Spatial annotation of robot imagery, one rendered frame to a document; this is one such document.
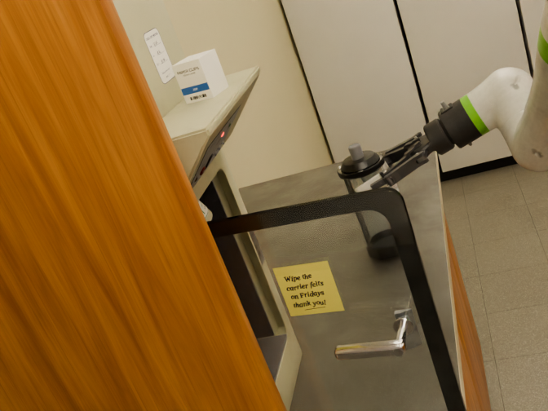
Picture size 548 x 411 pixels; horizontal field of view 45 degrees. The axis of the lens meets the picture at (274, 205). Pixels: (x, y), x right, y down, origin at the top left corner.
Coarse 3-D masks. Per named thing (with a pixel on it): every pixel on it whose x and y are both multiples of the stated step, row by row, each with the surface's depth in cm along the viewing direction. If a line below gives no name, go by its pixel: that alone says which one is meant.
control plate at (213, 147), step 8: (232, 120) 100; (224, 128) 93; (216, 136) 88; (224, 136) 100; (216, 144) 94; (208, 152) 88; (216, 152) 101; (200, 168) 87; (200, 176) 94; (192, 184) 89
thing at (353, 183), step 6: (378, 162) 143; (384, 162) 145; (366, 168) 143; (378, 168) 143; (342, 174) 145; (348, 174) 144; (354, 174) 143; (372, 174) 144; (348, 180) 146; (354, 180) 145; (360, 180) 144; (366, 180) 144; (348, 186) 147; (354, 186) 145; (354, 192) 146
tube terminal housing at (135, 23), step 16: (128, 0) 94; (144, 0) 99; (160, 0) 104; (128, 16) 92; (144, 16) 98; (160, 16) 103; (128, 32) 91; (144, 32) 96; (160, 32) 102; (144, 48) 95; (176, 48) 106; (144, 64) 94; (160, 80) 97; (176, 80) 103; (160, 96) 96; (176, 96) 102; (160, 112) 95; (224, 160) 115; (208, 176) 106; (224, 176) 117; (224, 192) 119; (224, 208) 117; (240, 208) 117
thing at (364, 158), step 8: (352, 144) 146; (352, 152) 145; (360, 152) 145; (368, 152) 147; (344, 160) 148; (352, 160) 146; (360, 160) 144; (368, 160) 143; (376, 160) 144; (344, 168) 146; (352, 168) 144; (360, 168) 143
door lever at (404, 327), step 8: (400, 320) 82; (408, 320) 82; (400, 328) 82; (408, 328) 83; (400, 336) 80; (352, 344) 82; (360, 344) 81; (368, 344) 81; (376, 344) 80; (384, 344) 80; (392, 344) 79; (400, 344) 79; (336, 352) 82; (344, 352) 81; (352, 352) 81; (360, 352) 81; (368, 352) 80; (376, 352) 80; (384, 352) 80; (392, 352) 79; (400, 352) 78
